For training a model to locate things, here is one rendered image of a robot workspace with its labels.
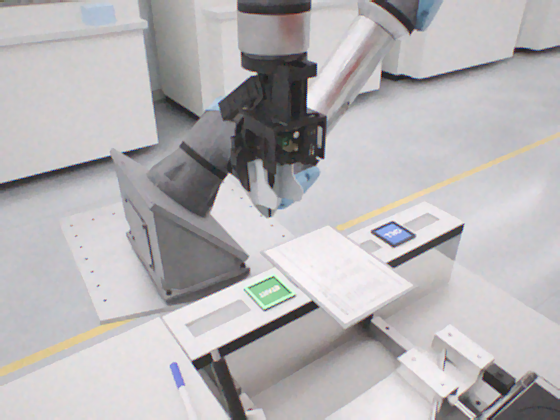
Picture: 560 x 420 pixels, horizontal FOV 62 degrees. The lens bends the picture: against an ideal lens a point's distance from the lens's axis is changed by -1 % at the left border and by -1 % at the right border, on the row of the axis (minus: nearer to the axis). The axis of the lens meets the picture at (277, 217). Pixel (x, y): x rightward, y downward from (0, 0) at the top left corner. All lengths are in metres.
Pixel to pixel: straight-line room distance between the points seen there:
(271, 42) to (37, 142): 2.81
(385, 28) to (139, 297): 0.67
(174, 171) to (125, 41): 2.32
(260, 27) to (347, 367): 0.54
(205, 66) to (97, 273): 2.84
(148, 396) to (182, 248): 0.34
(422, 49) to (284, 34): 4.52
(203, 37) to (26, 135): 1.40
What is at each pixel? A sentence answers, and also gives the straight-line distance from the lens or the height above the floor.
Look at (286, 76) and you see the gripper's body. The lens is 0.48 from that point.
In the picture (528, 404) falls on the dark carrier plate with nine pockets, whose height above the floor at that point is 0.90.
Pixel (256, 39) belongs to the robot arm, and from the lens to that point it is 0.48.
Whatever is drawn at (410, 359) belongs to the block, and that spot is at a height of 0.91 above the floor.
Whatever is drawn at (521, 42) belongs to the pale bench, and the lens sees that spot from 6.93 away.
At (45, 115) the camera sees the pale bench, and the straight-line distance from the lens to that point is 3.18.
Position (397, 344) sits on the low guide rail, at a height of 0.85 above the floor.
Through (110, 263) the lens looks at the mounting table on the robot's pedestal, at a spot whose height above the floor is 0.82.
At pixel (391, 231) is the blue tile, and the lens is 0.84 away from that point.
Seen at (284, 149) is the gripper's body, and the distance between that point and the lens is 0.51.
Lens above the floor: 1.43
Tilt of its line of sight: 33 degrees down
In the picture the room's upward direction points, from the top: straight up
